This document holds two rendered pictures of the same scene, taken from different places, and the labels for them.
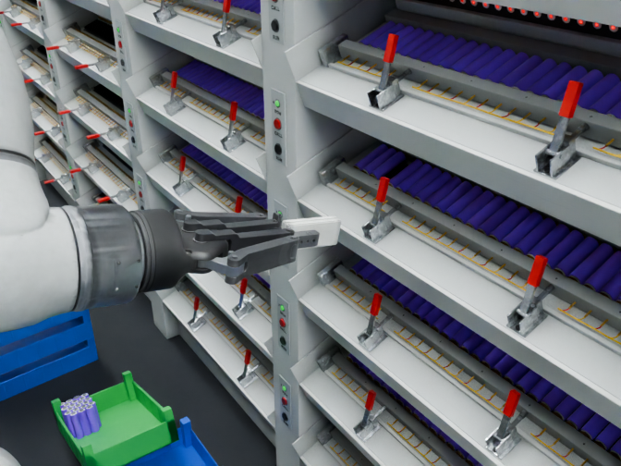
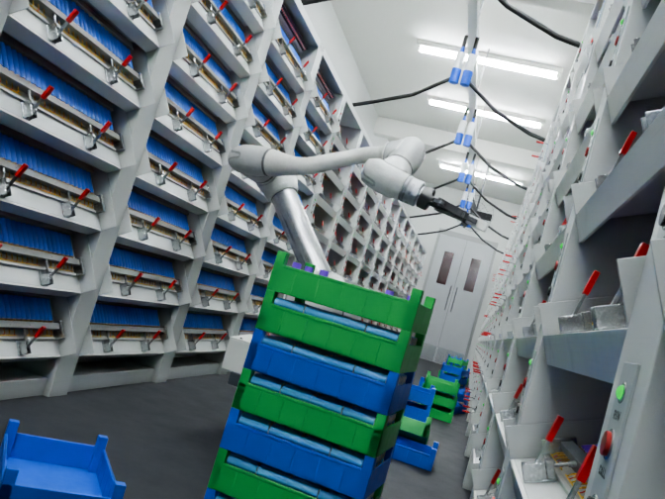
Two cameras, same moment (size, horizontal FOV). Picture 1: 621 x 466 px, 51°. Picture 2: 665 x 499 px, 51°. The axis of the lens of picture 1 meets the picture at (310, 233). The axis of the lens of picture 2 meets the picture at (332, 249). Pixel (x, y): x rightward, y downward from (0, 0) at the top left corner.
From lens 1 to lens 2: 191 cm
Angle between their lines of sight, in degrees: 56
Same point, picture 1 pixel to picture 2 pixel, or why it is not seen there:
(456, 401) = not seen: hidden behind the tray
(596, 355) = not seen: hidden behind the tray
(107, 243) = (414, 181)
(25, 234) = (399, 169)
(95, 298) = (405, 192)
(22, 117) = (415, 158)
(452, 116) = not seen: hidden behind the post
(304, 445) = (478, 442)
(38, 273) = (396, 175)
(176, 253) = (428, 193)
